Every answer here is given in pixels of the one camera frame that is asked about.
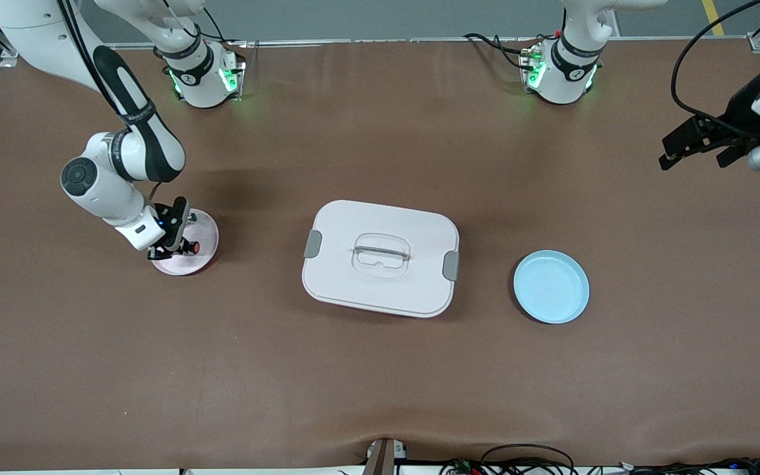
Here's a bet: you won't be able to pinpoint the pink round plate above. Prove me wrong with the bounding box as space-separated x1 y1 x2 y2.
148 208 220 276

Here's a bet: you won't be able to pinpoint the light blue round plate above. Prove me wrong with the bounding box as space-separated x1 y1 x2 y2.
513 249 590 325

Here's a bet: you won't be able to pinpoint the white lidded storage box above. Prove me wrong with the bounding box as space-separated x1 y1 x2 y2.
301 199 460 319

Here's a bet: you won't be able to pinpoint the brown table mat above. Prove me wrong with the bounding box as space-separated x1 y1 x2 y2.
0 38 760 471

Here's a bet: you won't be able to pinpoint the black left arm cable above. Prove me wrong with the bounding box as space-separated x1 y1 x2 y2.
670 0 760 125

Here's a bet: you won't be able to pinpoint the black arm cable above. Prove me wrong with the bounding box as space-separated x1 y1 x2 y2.
670 0 760 125
57 0 123 121

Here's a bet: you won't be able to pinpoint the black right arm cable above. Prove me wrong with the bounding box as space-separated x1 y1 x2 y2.
57 0 123 121

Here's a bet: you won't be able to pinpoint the black right base cable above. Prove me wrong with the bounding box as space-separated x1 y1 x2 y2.
202 7 249 48

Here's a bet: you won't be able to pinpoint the black base cable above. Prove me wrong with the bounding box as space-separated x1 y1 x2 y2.
202 7 249 48
462 32 555 70

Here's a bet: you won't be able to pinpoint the black left base cable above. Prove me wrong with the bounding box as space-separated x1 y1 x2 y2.
462 32 555 70

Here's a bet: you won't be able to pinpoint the camera mount post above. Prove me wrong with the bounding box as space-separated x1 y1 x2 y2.
362 437 408 475

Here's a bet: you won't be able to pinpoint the black cable bundle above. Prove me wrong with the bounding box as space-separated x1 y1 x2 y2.
439 457 760 475

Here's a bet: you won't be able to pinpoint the black looped cable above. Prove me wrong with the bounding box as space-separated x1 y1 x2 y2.
480 443 576 475

